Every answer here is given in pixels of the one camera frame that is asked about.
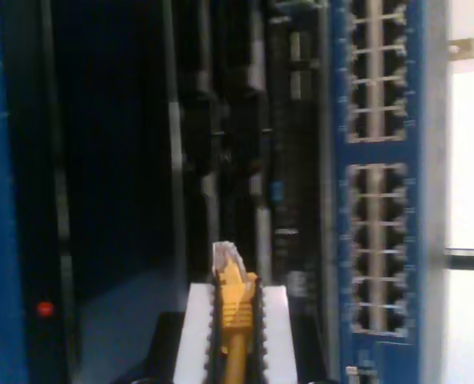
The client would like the yellow network cable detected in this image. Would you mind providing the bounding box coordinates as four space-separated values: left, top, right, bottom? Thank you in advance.
212 241 260 384

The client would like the black rack drawer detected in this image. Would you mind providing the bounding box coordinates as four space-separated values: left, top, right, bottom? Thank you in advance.
4 0 181 384

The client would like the blue network switch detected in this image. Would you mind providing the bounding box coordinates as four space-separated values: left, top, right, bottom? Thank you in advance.
326 0 449 384

